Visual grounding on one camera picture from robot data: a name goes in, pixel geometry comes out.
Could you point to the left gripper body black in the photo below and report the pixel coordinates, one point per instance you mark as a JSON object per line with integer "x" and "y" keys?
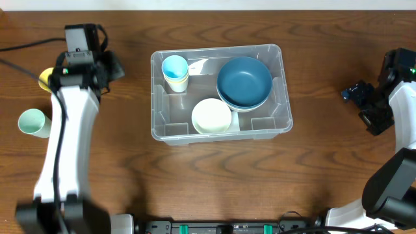
{"x": 114, "y": 67}

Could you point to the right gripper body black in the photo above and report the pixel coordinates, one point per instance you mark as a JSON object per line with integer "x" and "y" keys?
{"x": 374, "y": 115}

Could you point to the light blue cup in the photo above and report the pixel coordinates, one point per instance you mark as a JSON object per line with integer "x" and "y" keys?
{"x": 175, "y": 67}

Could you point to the yellow cup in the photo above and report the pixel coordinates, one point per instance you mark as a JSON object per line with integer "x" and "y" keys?
{"x": 44, "y": 79}
{"x": 176, "y": 81}

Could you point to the white cup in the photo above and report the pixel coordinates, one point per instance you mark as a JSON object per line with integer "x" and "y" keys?
{"x": 178, "y": 87}

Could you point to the beige large bowl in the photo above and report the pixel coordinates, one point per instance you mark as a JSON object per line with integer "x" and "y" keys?
{"x": 242, "y": 109}

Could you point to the white small bowl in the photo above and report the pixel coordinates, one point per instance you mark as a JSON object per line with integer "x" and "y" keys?
{"x": 211, "y": 116}

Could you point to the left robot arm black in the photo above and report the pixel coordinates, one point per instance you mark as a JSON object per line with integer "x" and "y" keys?
{"x": 61, "y": 201}

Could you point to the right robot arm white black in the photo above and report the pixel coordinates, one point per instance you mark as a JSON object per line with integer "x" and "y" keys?
{"x": 388, "y": 199}

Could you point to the clear plastic storage container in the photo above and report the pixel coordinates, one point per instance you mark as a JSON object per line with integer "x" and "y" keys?
{"x": 171, "y": 112}

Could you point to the white label in container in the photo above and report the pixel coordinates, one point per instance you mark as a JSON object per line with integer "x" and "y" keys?
{"x": 234, "y": 125}

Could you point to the mint green cup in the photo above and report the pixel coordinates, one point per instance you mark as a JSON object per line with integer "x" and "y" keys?
{"x": 34, "y": 122}

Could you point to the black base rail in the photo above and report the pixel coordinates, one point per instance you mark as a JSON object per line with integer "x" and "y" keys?
{"x": 126, "y": 223}

